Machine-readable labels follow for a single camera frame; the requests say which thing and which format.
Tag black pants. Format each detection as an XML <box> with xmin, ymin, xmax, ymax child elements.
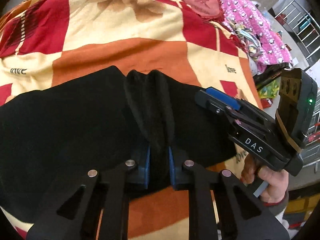
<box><xmin>1</xmin><ymin>66</ymin><xmax>236</xmax><ymax>223</ymax></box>

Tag right human hand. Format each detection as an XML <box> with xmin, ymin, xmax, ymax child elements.
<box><xmin>241</xmin><ymin>154</ymin><xmax>289</xmax><ymax>204</ymax></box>

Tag colourful folded cloth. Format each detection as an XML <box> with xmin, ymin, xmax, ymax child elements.
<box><xmin>226</xmin><ymin>17</ymin><xmax>263</xmax><ymax>62</ymax></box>

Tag pink patterned quilt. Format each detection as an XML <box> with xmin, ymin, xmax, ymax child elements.
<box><xmin>220</xmin><ymin>0</ymin><xmax>292</xmax><ymax>75</ymax></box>

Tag red heart cushion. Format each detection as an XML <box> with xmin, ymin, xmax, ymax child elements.
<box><xmin>176</xmin><ymin>0</ymin><xmax>225</xmax><ymax>23</ymax></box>

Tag metal rack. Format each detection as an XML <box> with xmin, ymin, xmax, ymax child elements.
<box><xmin>276</xmin><ymin>0</ymin><xmax>319</xmax><ymax>67</ymax></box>

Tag red orange checkered blanket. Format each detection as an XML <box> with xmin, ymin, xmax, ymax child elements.
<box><xmin>1</xmin><ymin>0</ymin><xmax>260</xmax><ymax>239</ymax></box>

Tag black camera box green light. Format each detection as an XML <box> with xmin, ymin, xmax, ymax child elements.
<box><xmin>276</xmin><ymin>68</ymin><xmax>317</xmax><ymax>152</ymax></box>

